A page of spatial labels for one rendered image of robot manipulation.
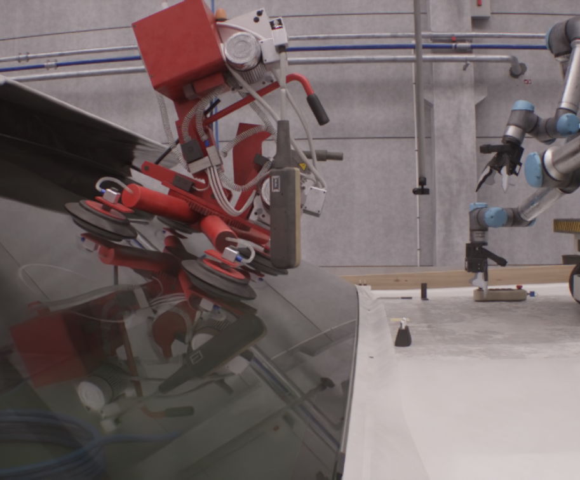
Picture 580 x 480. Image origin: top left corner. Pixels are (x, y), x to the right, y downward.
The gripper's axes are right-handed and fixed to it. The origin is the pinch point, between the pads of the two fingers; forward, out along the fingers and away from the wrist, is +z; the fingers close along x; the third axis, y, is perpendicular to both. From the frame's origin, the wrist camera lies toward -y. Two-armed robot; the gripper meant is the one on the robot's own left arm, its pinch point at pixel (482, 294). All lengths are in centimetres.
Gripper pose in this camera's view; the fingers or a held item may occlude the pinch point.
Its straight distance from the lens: 273.2
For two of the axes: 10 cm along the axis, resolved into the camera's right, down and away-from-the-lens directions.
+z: 0.1, 10.0, 0.4
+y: -9.9, 0.1, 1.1
